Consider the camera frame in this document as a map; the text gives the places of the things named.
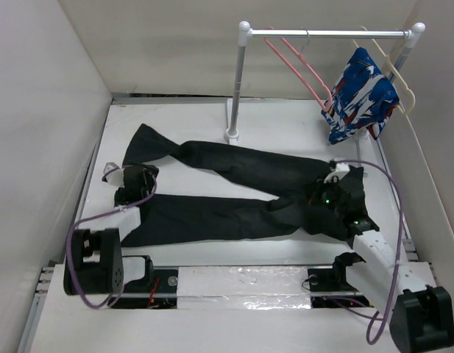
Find pink plastic hanger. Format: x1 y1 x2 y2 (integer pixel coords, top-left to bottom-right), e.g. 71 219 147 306
263 26 336 113

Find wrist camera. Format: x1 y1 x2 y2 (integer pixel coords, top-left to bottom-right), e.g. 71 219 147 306
323 160 350 184
102 162 124 188

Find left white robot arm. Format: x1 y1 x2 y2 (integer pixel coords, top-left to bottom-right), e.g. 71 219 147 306
63 163 159 302

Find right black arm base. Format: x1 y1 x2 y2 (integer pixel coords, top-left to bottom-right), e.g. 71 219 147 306
305 252 365 293

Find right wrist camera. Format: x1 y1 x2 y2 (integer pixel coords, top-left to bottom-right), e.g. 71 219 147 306
323 160 350 184

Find white clothes rack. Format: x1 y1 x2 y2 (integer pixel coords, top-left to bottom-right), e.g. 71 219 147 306
223 20 426 177

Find blue patterned garment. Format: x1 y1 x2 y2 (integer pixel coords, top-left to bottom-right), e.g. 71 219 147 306
322 47 400 145

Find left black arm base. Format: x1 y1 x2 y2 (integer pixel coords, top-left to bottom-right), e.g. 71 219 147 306
108 256 179 310

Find cream plastic hanger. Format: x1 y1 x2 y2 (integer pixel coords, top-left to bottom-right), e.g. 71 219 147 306
361 22 426 117

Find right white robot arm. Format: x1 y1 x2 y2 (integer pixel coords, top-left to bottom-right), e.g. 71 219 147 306
306 176 454 352

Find black trousers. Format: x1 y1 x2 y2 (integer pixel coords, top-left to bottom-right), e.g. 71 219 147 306
121 125 365 248

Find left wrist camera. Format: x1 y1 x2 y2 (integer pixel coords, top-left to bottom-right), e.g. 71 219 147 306
102 162 124 188

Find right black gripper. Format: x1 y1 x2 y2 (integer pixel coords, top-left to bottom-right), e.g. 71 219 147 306
300 173 345 218

